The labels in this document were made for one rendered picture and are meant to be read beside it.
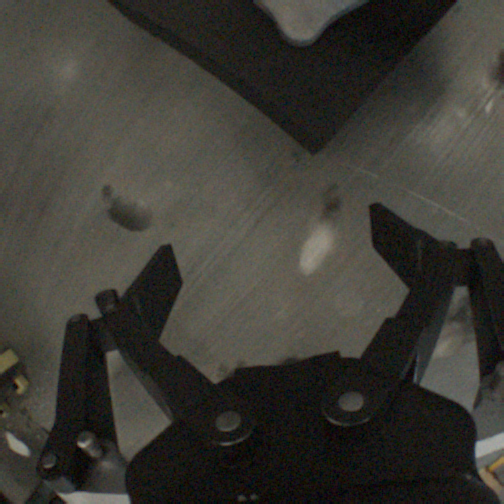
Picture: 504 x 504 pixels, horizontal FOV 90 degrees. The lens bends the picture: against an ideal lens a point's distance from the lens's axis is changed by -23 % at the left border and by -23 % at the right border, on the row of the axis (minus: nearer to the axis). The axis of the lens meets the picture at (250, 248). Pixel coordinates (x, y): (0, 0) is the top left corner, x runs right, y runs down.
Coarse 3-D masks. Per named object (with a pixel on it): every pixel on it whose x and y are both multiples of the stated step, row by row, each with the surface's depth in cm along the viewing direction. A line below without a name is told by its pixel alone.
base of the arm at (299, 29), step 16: (256, 0) 22; (272, 0) 21; (288, 0) 20; (304, 0) 20; (320, 0) 20; (336, 0) 20; (352, 0) 20; (368, 0) 21; (272, 16) 22; (288, 16) 21; (304, 16) 21; (320, 16) 21; (336, 16) 21; (288, 32) 22; (304, 32) 21; (320, 32) 22
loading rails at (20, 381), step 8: (8, 352) 46; (0, 360) 44; (8, 360) 45; (16, 360) 47; (0, 368) 43; (8, 368) 44; (16, 368) 46; (24, 368) 47; (0, 376) 41; (8, 376) 43; (16, 376) 45; (0, 384) 40; (8, 384) 44; (16, 384) 47; (24, 384) 47; (0, 392) 42; (8, 392) 49; (0, 400) 46; (0, 408) 51; (8, 408) 52
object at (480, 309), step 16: (480, 240) 12; (480, 256) 11; (496, 256) 10; (480, 272) 10; (496, 272) 10; (480, 288) 10; (496, 288) 9; (480, 304) 10; (496, 304) 8; (480, 320) 9; (496, 320) 7; (480, 336) 9; (496, 336) 7; (480, 352) 9; (496, 352) 7; (480, 368) 8
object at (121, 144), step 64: (0, 0) 33; (64, 0) 32; (0, 64) 36; (64, 64) 35; (128, 64) 34; (192, 64) 34; (448, 64) 30; (0, 128) 38; (64, 128) 37; (128, 128) 36; (192, 128) 36; (256, 128) 35; (384, 128) 33; (448, 128) 32; (0, 192) 40; (64, 192) 39; (128, 192) 38; (192, 192) 37; (256, 192) 36; (320, 192) 36; (384, 192) 35; (448, 192) 34; (0, 256) 43; (64, 256) 41; (128, 256) 40; (192, 256) 39; (256, 256) 38; (320, 256) 37; (0, 320) 46; (64, 320) 44; (192, 320) 41; (256, 320) 40; (320, 320) 39; (448, 320) 37; (128, 384) 45; (448, 384) 39; (128, 448) 49
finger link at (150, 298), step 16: (160, 256) 19; (144, 272) 17; (160, 272) 18; (176, 272) 21; (128, 288) 15; (144, 288) 15; (160, 288) 17; (176, 288) 20; (128, 304) 14; (144, 304) 15; (160, 304) 17; (144, 320) 15; (160, 320) 16; (160, 336) 16
